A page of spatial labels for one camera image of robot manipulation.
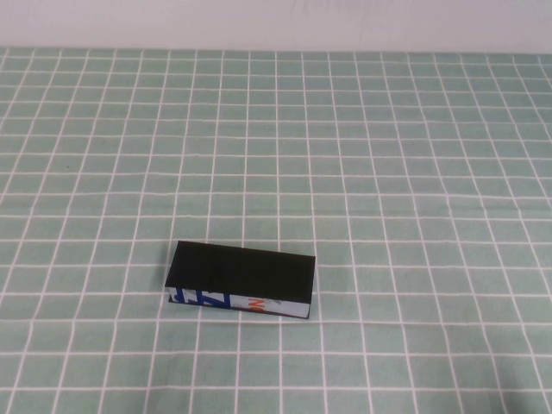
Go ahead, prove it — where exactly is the black glasses case printed side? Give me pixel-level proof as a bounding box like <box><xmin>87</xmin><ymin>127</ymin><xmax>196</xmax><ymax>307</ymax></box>
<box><xmin>165</xmin><ymin>240</ymin><xmax>318</xmax><ymax>321</ymax></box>

